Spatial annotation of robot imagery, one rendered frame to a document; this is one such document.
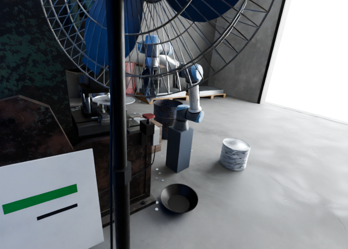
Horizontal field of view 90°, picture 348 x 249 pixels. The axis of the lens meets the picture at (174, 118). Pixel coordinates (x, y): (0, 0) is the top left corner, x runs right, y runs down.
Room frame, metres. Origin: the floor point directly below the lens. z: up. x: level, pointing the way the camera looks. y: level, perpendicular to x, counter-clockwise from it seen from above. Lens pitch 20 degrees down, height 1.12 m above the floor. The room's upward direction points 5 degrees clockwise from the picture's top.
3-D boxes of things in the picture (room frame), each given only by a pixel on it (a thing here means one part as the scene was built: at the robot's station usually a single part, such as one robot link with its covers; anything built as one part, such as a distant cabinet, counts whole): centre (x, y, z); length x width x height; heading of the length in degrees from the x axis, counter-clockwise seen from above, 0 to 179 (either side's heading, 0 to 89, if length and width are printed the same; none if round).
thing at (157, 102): (2.38, 0.09, 0.24); 0.42 x 0.42 x 0.48
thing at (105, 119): (1.01, 0.44, 0.76); 0.17 x 0.06 x 0.10; 37
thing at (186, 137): (1.59, -0.08, 0.23); 0.18 x 0.18 x 0.45; 44
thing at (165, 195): (1.09, -0.09, 0.04); 0.30 x 0.30 x 0.07
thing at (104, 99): (1.22, 0.44, 0.78); 0.29 x 0.29 x 0.01
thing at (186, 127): (1.59, -0.08, 0.50); 0.15 x 0.15 x 0.10
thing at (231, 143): (1.74, -0.71, 0.25); 0.29 x 0.29 x 0.01
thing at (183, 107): (1.59, -0.08, 0.62); 0.13 x 0.12 x 0.14; 57
